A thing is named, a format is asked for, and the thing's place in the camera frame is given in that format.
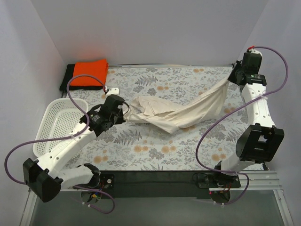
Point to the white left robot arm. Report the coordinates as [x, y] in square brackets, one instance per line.
[46, 177]

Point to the floral patterned table cloth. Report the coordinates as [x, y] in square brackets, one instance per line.
[145, 147]

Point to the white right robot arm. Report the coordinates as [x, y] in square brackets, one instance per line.
[260, 141]

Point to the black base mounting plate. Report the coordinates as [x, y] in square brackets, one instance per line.
[155, 184]

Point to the white plastic laundry basket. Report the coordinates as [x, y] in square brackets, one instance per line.
[60, 117]

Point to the orange folded t shirt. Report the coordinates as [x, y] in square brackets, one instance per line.
[97, 69]

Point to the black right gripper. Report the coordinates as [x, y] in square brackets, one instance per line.
[234, 76]

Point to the cream white t shirt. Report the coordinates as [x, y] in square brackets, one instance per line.
[172, 117]

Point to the aluminium front frame rail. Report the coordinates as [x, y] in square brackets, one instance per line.
[259, 180]

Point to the black folded t shirt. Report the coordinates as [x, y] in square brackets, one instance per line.
[69, 75]

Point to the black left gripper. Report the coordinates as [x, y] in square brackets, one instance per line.
[122, 114]

